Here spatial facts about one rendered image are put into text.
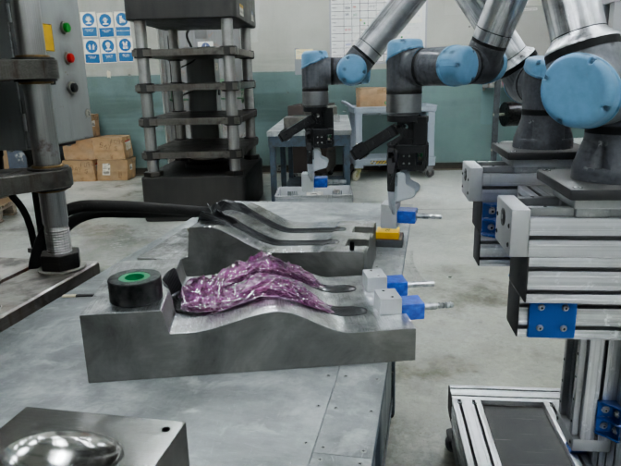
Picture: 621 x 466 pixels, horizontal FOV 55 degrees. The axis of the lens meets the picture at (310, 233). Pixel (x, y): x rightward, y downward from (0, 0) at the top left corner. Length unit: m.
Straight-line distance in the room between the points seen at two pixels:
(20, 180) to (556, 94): 1.12
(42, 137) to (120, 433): 0.95
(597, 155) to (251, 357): 0.70
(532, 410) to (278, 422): 1.33
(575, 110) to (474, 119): 6.92
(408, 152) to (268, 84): 6.56
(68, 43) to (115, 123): 6.45
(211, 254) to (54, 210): 0.44
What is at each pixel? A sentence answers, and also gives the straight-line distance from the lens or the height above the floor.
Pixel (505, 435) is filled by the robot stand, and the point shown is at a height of 0.21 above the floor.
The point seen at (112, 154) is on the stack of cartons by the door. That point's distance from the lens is 7.93.
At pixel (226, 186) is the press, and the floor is 0.31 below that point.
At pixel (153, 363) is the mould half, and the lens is 0.94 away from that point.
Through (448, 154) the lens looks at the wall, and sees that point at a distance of 7.93.
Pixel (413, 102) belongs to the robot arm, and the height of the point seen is 1.18.
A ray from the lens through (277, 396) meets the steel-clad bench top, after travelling 0.87.
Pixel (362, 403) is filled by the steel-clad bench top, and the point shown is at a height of 0.80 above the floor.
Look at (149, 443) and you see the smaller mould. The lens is 0.68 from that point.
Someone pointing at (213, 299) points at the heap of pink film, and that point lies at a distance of 0.97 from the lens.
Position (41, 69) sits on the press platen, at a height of 1.26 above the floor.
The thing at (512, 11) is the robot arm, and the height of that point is 1.35.
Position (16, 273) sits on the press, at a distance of 1.63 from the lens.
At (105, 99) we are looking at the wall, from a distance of 8.31.
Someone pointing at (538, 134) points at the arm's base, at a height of 1.08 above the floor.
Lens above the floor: 1.24
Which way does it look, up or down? 15 degrees down
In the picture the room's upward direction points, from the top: 1 degrees counter-clockwise
